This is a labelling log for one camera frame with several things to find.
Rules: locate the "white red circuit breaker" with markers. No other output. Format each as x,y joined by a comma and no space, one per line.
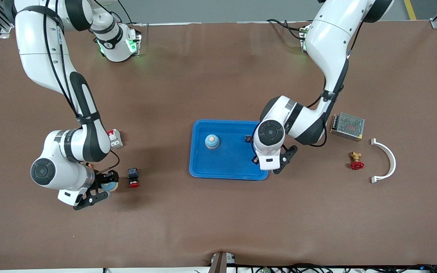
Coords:
116,139

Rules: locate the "brass valve red handwheel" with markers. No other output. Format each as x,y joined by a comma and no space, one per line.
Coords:
356,165

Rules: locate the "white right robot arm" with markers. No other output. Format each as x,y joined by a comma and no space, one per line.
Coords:
36,38

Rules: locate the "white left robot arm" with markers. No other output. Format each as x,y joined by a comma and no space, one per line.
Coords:
328,38

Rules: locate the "blue plastic tray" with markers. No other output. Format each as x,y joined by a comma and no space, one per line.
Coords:
230,167

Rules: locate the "short brown capacitor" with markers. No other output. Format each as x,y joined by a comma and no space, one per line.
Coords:
249,139

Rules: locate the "light blue call bell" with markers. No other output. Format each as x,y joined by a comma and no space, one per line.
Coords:
109,186
212,141

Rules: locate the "metal mesh power supply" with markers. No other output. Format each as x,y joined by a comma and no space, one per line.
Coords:
349,126

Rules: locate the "brown table mat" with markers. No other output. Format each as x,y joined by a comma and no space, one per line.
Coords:
218,76

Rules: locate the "white curved plastic bracket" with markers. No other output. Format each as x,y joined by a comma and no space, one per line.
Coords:
393,162

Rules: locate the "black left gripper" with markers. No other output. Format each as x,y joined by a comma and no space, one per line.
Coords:
253,159

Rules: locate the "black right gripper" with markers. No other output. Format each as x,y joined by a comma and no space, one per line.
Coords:
101,178

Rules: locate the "orange yellow emergency stop switch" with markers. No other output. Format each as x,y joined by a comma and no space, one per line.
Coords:
89,165

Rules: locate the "red mushroom pushbutton black body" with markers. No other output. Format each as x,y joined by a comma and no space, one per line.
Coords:
133,174

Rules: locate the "grey metal clamp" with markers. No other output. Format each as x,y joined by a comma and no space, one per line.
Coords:
221,261

